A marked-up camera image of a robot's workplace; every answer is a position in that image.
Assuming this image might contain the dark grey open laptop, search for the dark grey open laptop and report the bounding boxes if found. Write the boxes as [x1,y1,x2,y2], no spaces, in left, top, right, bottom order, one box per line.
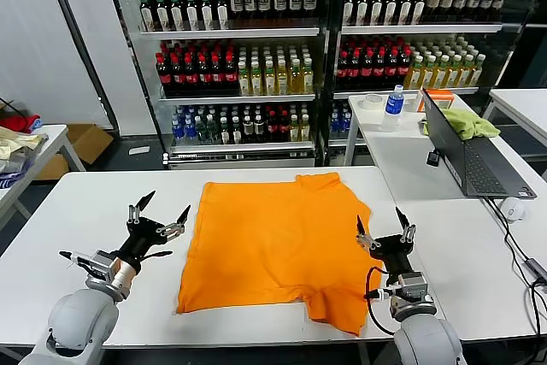
[421,86,538,200]

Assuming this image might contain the white computer mouse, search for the white computer mouse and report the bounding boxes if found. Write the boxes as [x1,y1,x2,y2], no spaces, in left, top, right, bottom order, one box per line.
[498,197,526,224]

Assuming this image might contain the brown cardboard box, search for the brown cardboard box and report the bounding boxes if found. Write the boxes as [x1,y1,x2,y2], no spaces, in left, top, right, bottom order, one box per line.
[33,123,115,181]

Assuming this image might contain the grey cloth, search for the grey cloth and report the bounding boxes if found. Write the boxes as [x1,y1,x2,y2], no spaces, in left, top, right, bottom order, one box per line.
[0,144,38,174]

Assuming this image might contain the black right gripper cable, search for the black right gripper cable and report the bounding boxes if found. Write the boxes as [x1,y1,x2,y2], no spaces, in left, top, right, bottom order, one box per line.
[363,266,398,336]

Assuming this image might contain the red cloth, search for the red cloth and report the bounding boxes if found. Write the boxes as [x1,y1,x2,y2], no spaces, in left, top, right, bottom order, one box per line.
[0,113,43,134]

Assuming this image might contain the black drinks display cooler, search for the black drinks display cooler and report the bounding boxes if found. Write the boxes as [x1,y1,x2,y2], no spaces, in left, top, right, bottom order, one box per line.
[100,0,338,169]
[326,0,539,165]

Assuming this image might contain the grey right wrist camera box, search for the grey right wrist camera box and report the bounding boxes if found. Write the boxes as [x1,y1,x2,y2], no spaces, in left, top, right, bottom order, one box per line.
[395,271,429,303]

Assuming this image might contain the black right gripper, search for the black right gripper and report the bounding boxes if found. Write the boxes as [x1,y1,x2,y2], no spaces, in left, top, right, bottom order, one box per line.
[356,207,416,275]

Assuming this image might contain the black laptop cable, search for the black laptop cable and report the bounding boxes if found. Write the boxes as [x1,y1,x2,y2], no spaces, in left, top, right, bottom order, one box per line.
[482,196,547,340]

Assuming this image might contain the empty white table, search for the empty white table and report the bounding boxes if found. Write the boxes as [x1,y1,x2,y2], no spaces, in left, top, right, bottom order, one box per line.
[482,87,547,148]

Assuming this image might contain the white table with clothes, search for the white table with clothes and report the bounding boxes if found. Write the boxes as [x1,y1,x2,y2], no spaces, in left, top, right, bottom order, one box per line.
[0,123,86,229]

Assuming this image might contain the orange t-shirt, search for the orange t-shirt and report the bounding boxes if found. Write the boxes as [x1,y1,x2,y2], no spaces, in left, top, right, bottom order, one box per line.
[175,171,384,338]

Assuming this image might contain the blue striped cloth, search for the blue striped cloth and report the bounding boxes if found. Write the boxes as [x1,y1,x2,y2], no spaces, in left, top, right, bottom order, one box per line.
[0,170,26,190]

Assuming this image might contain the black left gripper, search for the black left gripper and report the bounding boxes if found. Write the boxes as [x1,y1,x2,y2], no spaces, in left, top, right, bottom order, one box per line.
[117,190,191,265]

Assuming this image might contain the grey usb hub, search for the grey usb hub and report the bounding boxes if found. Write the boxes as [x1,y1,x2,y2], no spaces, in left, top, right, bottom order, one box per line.
[520,256,547,285]

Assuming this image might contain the beige cloth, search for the beige cloth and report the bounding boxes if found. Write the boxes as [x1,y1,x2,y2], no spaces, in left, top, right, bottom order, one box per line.
[0,127,49,161]

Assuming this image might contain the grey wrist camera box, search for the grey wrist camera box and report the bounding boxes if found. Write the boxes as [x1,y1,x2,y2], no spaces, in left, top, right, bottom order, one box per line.
[87,249,120,283]
[395,271,429,303]

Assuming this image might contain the white table with tape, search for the white table with tape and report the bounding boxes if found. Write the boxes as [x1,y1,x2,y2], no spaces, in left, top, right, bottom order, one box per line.
[344,91,505,168]

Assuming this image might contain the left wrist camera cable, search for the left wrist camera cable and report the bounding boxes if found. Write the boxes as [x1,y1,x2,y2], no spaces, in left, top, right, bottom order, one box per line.
[58,250,93,268]

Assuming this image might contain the blue label water bottle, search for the blue label water bottle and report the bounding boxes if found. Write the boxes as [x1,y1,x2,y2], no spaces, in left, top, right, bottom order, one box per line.
[379,84,405,133]

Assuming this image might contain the white tape roll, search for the white tape roll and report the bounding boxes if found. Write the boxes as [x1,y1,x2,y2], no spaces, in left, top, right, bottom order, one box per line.
[362,93,385,111]

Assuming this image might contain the orange cardboard box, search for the orange cardboard box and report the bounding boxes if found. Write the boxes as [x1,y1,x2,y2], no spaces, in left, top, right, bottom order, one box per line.
[417,88,455,113]

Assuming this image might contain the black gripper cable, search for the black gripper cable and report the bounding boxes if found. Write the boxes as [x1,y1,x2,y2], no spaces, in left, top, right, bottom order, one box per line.
[140,250,174,262]
[363,266,398,336]

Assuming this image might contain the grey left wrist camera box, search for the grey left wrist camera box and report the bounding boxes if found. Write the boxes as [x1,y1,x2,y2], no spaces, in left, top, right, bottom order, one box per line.
[87,249,120,283]

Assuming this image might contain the green crumpled cloth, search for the green crumpled cloth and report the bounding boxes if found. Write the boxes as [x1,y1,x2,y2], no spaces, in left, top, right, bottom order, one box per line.
[418,107,502,142]

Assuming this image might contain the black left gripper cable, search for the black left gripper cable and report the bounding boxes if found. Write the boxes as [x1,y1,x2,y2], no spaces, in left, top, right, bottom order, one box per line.
[140,250,174,262]

